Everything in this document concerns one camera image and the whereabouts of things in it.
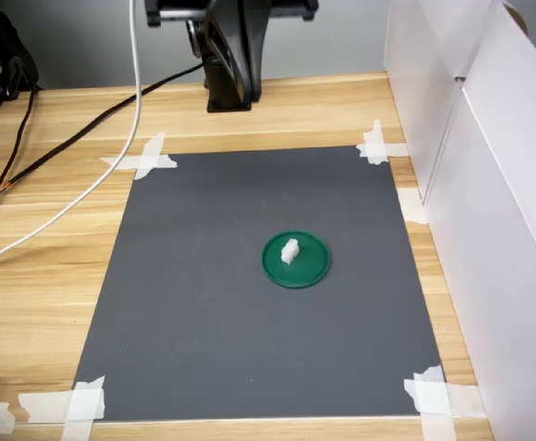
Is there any white tape cross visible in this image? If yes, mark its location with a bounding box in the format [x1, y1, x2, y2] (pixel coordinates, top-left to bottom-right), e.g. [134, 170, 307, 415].
[355, 119, 409, 167]
[98, 131, 179, 181]
[403, 364, 487, 441]
[17, 375, 108, 441]

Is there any dark grey mat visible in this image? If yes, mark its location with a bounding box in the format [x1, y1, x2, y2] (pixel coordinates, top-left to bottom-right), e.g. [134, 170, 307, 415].
[72, 145, 447, 422]

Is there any short white tape strip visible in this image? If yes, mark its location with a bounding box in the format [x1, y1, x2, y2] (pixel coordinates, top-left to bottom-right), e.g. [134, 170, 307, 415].
[395, 187, 430, 225]

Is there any long black braided cable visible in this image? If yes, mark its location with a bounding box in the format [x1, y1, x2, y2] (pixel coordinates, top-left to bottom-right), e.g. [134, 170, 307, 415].
[0, 62, 206, 195]

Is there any brown round disc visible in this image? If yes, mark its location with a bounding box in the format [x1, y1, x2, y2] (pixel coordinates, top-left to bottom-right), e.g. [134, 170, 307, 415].
[503, 1, 530, 37]

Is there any white partition panel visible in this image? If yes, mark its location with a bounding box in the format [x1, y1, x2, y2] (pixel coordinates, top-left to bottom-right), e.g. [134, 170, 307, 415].
[423, 0, 536, 441]
[383, 0, 503, 206]

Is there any white camera cable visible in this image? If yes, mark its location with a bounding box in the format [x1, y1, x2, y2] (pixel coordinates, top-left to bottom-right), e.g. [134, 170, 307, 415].
[0, 0, 142, 273]

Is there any small white plastic terminal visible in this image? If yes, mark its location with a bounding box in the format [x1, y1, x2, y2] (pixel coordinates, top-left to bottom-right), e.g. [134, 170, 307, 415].
[279, 236, 302, 266]

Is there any round green lid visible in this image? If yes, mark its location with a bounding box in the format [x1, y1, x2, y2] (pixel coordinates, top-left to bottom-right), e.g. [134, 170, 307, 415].
[261, 230, 332, 291]

